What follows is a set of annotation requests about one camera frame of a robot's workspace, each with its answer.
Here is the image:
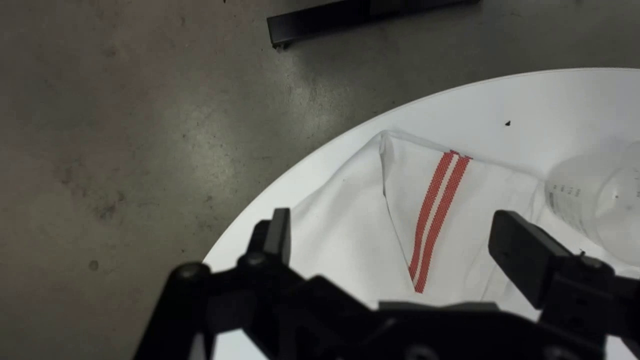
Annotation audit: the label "black floor bar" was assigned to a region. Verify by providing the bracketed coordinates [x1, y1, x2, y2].
[266, 0, 482, 50]

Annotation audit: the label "white towel red stripes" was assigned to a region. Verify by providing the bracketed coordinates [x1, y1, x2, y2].
[289, 128, 557, 316]

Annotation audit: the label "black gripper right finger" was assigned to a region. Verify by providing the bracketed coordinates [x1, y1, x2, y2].
[488, 208, 640, 360]

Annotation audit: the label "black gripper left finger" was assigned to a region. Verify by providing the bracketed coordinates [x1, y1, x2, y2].
[131, 205, 375, 360]

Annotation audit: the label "clear plastic measuring cup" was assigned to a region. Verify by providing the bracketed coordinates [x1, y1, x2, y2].
[541, 139, 640, 272]

